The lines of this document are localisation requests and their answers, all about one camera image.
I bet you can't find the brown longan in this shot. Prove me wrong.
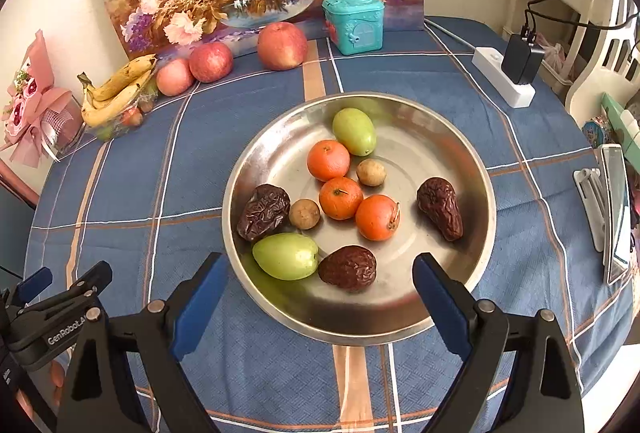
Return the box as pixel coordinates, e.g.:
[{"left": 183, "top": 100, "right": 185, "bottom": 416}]
[
  {"left": 356, "top": 158, "right": 387, "bottom": 187},
  {"left": 288, "top": 198, "right": 321, "bottom": 231}
]

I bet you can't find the white power strip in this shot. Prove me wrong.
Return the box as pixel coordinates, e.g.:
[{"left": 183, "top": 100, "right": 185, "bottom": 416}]
[{"left": 471, "top": 46, "right": 536, "bottom": 109}]

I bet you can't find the pink plastic bag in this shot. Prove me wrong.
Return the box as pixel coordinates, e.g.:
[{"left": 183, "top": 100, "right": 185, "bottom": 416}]
[{"left": 542, "top": 30, "right": 576, "bottom": 89}]

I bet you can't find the pale pink apple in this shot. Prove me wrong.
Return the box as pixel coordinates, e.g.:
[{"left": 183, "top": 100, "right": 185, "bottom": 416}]
[{"left": 156, "top": 58, "right": 196, "bottom": 97}]

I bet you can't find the white chair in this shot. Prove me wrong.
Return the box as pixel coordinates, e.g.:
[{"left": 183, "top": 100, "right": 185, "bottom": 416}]
[{"left": 565, "top": 0, "right": 640, "bottom": 129}]

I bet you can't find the round patterned tin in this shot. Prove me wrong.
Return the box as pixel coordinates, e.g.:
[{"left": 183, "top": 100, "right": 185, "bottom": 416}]
[{"left": 581, "top": 116, "right": 616, "bottom": 149}]

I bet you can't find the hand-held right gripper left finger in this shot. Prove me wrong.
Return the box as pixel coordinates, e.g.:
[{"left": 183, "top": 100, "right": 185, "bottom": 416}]
[{"left": 56, "top": 252, "right": 230, "bottom": 433}]

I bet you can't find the white phone stand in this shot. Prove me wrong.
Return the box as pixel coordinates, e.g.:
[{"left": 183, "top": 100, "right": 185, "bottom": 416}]
[{"left": 573, "top": 168, "right": 608, "bottom": 254}]

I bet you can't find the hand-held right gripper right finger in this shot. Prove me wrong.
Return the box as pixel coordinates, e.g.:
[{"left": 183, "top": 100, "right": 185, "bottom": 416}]
[{"left": 412, "top": 252, "right": 586, "bottom": 433}]

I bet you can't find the green box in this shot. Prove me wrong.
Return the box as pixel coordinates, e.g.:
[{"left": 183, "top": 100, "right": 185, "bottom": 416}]
[{"left": 600, "top": 93, "right": 640, "bottom": 149}]

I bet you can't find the orange mandarin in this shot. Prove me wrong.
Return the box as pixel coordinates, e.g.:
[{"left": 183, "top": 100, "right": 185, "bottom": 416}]
[
  {"left": 355, "top": 194, "right": 401, "bottom": 242},
  {"left": 319, "top": 176, "right": 364, "bottom": 221},
  {"left": 306, "top": 140, "right": 351, "bottom": 182}
]

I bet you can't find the pink wrapped flower bouquet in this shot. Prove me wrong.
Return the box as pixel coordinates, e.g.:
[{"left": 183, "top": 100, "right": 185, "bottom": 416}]
[{"left": 0, "top": 30, "right": 83, "bottom": 169}]

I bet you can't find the teal house-shaped tin box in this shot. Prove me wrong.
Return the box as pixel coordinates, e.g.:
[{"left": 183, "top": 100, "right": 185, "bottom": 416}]
[{"left": 321, "top": 0, "right": 386, "bottom": 56}]

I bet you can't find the green jujube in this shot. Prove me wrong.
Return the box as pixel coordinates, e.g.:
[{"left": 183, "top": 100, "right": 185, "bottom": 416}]
[
  {"left": 332, "top": 108, "right": 377, "bottom": 157},
  {"left": 252, "top": 233, "right": 320, "bottom": 281}
]

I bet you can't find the white power cable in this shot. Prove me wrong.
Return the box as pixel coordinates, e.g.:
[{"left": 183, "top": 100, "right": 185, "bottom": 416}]
[{"left": 425, "top": 19, "right": 476, "bottom": 51}]

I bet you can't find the bunch of yellow bananas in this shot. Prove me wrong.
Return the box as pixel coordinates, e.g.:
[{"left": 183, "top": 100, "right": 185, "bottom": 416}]
[{"left": 76, "top": 54, "right": 159, "bottom": 128}]

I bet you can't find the round silver metal plate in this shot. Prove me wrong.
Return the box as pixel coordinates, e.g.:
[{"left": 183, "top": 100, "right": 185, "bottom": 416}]
[{"left": 222, "top": 93, "right": 497, "bottom": 347}]

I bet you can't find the large dried red date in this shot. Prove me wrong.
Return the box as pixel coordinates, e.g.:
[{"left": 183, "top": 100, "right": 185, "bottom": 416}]
[{"left": 318, "top": 245, "right": 378, "bottom": 292}]

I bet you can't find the long dried red date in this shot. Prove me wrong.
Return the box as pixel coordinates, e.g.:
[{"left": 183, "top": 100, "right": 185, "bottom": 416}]
[{"left": 416, "top": 177, "right": 464, "bottom": 242}]

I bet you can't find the clear plastic fruit container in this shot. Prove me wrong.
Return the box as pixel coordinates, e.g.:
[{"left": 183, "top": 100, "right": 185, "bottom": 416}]
[{"left": 90, "top": 83, "right": 161, "bottom": 142}]

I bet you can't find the person's left hand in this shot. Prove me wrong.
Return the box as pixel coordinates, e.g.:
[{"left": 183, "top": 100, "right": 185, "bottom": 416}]
[{"left": 49, "top": 359, "right": 67, "bottom": 406}]

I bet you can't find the large red apple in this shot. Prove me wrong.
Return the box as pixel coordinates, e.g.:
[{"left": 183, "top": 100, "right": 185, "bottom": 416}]
[{"left": 257, "top": 22, "right": 309, "bottom": 72}]

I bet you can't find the black charger plug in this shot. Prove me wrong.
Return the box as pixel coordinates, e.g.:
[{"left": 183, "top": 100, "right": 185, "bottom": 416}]
[{"left": 501, "top": 24, "right": 545, "bottom": 86}]

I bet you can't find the dark dried red date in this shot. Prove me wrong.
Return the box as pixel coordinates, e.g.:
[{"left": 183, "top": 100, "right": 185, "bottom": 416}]
[{"left": 236, "top": 184, "right": 291, "bottom": 242}]

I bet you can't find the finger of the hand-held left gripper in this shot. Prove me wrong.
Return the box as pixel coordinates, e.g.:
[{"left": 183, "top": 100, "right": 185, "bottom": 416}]
[
  {"left": 27, "top": 260, "right": 113, "bottom": 314},
  {"left": 11, "top": 266, "right": 54, "bottom": 307}
]

